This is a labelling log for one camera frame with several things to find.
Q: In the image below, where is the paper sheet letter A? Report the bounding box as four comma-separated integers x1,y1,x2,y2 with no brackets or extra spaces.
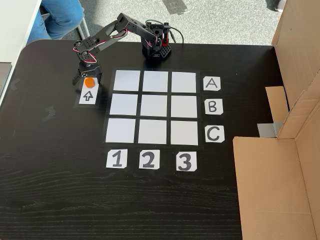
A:
203,76,222,91

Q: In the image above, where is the white nine-square grid sheet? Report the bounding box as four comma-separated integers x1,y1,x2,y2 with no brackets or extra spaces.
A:
101,68,204,151

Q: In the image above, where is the red black bar clamp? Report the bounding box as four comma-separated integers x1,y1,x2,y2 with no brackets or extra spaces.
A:
159,21,172,48

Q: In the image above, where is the white desk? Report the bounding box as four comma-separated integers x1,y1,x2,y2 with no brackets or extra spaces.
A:
0,0,43,107

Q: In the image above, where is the paper sheet letter B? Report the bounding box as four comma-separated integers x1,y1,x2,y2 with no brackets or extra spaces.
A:
204,98,224,115

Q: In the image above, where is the paper sheet number 1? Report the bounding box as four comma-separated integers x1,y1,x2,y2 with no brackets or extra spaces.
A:
105,149,128,169

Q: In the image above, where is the seated person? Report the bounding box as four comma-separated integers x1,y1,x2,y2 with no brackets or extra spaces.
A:
26,0,86,45

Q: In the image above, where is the white arrow paper sheet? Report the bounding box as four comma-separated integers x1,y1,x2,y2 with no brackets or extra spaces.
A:
78,79,98,106

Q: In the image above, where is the paper sheet letter C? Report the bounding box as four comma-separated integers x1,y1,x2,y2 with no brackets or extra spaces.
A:
204,125,225,143

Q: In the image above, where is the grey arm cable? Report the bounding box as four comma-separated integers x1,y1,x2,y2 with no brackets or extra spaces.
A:
145,19,185,45

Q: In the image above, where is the white chair leg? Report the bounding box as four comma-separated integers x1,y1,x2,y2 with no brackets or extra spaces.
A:
76,17,92,41

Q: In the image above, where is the brown cardboard screen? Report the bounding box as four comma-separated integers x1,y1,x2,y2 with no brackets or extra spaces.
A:
232,0,320,240

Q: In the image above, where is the paper sheet number 2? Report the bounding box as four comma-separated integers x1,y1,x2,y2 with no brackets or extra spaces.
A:
138,149,161,170

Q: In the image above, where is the paper sheet number 3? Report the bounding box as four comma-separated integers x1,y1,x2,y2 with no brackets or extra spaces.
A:
176,151,198,172

